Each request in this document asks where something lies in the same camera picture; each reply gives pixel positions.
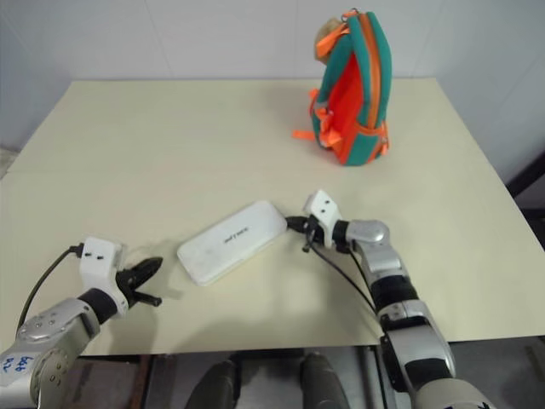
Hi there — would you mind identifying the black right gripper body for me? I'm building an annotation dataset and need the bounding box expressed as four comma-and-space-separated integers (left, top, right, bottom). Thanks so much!
299, 215, 324, 247

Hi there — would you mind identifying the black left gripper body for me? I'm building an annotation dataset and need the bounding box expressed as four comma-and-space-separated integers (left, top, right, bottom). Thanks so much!
115, 268, 141, 311

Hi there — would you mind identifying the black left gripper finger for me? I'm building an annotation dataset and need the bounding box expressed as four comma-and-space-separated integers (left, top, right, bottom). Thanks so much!
129, 256, 164, 287
133, 289, 164, 308

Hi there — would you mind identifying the white rectangular box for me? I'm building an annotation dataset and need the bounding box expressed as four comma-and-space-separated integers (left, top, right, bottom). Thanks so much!
176, 199, 288, 288

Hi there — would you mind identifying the orange and teal backpack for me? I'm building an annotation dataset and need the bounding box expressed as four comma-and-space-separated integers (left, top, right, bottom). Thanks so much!
291, 7, 394, 169

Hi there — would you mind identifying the dark rounded shape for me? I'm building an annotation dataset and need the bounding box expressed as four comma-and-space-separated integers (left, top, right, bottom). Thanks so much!
299, 351, 355, 409
186, 360, 240, 409

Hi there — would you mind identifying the grey metal table leg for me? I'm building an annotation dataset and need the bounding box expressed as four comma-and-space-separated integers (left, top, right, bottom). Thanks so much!
359, 344, 385, 409

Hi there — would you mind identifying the dark furniture panel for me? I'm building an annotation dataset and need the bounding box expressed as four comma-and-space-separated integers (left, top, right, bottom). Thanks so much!
505, 122, 545, 253

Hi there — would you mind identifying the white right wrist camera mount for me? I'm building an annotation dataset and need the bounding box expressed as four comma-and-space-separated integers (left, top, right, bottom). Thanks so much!
302, 190, 343, 249

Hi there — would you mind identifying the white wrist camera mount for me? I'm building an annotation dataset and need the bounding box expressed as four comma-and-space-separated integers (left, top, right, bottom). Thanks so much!
78, 236, 129, 319
302, 190, 343, 249

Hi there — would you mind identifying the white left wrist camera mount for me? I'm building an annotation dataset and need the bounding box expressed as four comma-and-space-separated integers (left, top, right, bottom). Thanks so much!
78, 236, 129, 319

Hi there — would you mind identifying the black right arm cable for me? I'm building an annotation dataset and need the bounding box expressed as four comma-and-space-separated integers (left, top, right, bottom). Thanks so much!
313, 243, 379, 314

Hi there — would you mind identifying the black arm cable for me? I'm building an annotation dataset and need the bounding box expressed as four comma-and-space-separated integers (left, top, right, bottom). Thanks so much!
313, 243, 379, 314
17, 243, 85, 334

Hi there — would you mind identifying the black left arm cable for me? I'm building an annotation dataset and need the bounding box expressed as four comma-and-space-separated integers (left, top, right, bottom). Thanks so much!
17, 243, 85, 334

